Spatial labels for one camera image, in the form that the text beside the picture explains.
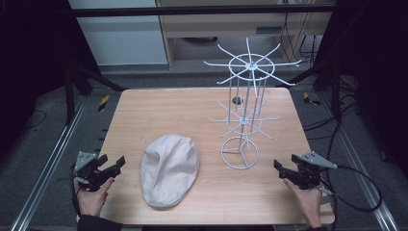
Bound black metal stand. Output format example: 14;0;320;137
288;59;344;123
63;59;127;127

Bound light wooden desk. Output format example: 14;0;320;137
155;0;337;70

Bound white cabinet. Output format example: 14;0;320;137
67;0;168;67

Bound white wire hanging rack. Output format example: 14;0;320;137
203;37;304;171

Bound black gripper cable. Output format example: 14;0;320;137
319;165;384;231
69;162;82;218

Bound yellow black tape marker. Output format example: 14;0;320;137
97;94;111;113
302;91;321;107

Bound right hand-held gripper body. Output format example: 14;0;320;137
294;150;339;191

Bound black floor cables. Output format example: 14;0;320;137
301;76;362;142

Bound person's left hand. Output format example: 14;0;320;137
73;176;115;218

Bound aluminium floor rail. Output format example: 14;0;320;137
320;91;400;231
9;95;89;231

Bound dark curtain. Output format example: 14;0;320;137
0;0;101;158
316;0;408;179

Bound thin black floor cable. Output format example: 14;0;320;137
22;109;48;130

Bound person's right hand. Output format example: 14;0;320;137
282;177;323;229

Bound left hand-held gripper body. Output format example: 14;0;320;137
73;150;112;193

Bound beige flat cap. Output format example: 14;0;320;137
140;133;201;209

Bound black horizontal frame bar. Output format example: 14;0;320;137
67;5;337;18

